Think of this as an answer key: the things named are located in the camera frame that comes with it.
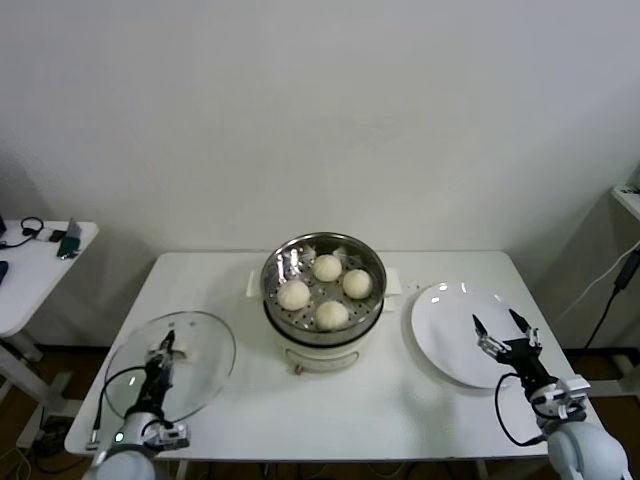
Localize cream electric cooker base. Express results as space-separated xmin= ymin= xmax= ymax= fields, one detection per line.
xmin=269 ymin=294 xmax=386 ymax=375

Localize stainless steel steamer basket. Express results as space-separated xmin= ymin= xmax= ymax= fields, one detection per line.
xmin=245 ymin=231 xmax=403 ymax=337

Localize black headphones with cable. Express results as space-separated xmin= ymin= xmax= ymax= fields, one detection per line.
xmin=0 ymin=217 xmax=42 ymax=249

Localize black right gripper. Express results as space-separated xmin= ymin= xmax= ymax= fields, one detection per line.
xmin=472 ymin=308 xmax=556 ymax=399

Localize white shelf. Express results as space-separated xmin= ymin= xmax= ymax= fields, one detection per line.
xmin=609 ymin=183 xmax=640 ymax=221

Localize floor power strip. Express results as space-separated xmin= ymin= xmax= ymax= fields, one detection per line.
xmin=30 ymin=419 xmax=71 ymax=454

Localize white steamed baozi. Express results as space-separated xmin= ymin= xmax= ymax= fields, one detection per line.
xmin=314 ymin=299 xmax=350 ymax=332
xmin=342 ymin=268 xmax=374 ymax=300
xmin=277 ymin=279 xmax=311 ymax=311
xmin=312 ymin=253 xmax=343 ymax=283

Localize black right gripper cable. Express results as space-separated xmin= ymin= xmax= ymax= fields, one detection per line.
xmin=494 ymin=372 xmax=546 ymax=447

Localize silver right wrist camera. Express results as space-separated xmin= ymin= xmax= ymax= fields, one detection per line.
xmin=549 ymin=377 xmax=591 ymax=416

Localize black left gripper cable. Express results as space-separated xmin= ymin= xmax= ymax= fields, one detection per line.
xmin=85 ymin=367 xmax=151 ymax=451

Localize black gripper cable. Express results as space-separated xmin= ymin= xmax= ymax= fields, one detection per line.
xmin=494 ymin=372 xmax=546 ymax=447
xmin=85 ymin=367 xmax=151 ymax=451

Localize white wall cable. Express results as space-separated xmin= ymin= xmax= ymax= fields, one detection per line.
xmin=557 ymin=244 xmax=640 ymax=322

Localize black adapter with cable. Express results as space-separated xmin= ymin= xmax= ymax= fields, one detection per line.
xmin=584 ymin=257 xmax=640 ymax=350

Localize white side table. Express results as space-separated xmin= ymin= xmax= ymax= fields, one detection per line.
xmin=0 ymin=221 xmax=100 ymax=451

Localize white round plate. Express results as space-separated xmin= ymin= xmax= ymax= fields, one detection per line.
xmin=409 ymin=281 xmax=532 ymax=389

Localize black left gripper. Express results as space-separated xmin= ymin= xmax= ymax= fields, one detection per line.
xmin=134 ymin=329 xmax=176 ymax=414

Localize glass lid with white handle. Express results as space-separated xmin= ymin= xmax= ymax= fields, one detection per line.
xmin=103 ymin=310 xmax=237 ymax=422

